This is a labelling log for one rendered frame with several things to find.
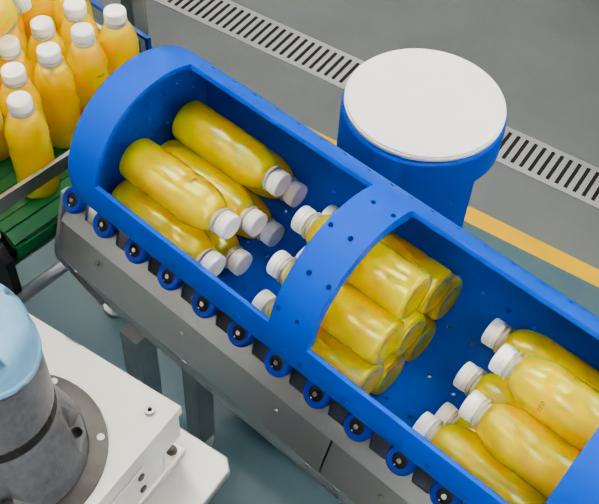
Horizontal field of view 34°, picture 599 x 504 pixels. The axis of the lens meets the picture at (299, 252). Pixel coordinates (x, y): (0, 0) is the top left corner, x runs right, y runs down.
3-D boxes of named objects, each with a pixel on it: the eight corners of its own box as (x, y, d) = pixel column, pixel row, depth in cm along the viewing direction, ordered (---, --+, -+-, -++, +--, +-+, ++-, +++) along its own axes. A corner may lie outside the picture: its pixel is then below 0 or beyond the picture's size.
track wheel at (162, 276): (183, 279, 147) (191, 278, 148) (167, 255, 148) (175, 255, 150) (165, 297, 149) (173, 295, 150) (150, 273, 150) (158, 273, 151)
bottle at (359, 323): (366, 367, 123) (258, 286, 130) (383, 368, 130) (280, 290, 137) (396, 321, 122) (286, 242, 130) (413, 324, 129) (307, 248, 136)
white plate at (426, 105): (391, 177, 154) (390, 182, 155) (538, 131, 162) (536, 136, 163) (317, 69, 169) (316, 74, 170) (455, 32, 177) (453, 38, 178)
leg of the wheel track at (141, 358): (159, 495, 229) (135, 348, 180) (142, 479, 231) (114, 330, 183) (177, 478, 232) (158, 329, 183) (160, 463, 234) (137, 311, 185)
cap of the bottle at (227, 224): (231, 225, 140) (240, 232, 140) (212, 237, 138) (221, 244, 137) (233, 205, 138) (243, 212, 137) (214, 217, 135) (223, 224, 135)
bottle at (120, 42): (146, 86, 185) (138, 5, 171) (142, 112, 181) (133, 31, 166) (109, 84, 185) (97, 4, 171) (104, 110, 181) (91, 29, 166)
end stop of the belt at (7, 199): (-1, 214, 157) (-5, 202, 155) (-4, 211, 157) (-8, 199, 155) (179, 95, 177) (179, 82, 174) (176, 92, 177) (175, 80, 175)
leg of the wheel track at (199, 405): (201, 455, 236) (190, 303, 187) (185, 441, 238) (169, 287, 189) (218, 440, 239) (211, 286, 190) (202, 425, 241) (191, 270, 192)
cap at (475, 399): (468, 417, 118) (456, 408, 119) (468, 426, 122) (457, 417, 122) (488, 393, 119) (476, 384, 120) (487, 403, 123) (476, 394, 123)
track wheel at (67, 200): (84, 195, 156) (93, 195, 157) (66, 180, 157) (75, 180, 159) (74, 219, 157) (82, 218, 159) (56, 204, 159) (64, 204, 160)
